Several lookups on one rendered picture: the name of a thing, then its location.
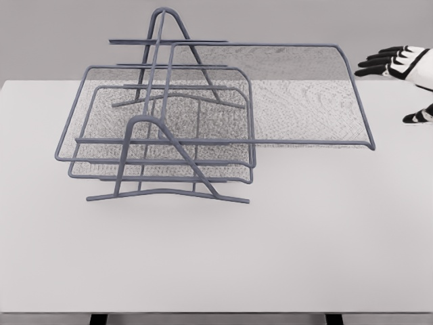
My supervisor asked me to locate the grey wire rack frame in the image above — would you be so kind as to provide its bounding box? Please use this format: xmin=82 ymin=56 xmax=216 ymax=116
xmin=86 ymin=7 xmax=250 ymax=204

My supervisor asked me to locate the wide grey mesh folder tray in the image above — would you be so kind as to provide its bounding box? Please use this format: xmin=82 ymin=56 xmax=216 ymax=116
xmin=53 ymin=63 xmax=259 ymax=169

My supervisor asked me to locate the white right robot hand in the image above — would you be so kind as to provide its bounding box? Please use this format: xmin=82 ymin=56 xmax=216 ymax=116
xmin=354 ymin=45 xmax=433 ymax=125

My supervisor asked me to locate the long grey mesh folder tray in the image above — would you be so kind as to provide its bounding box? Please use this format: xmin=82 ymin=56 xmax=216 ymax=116
xmin=157 ymin=42 xmax=377 ymax=152

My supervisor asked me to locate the small grey mesh folder tray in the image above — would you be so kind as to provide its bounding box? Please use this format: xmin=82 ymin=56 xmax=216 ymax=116
xmin=67 ymin=85 xmax=254 ymax=181

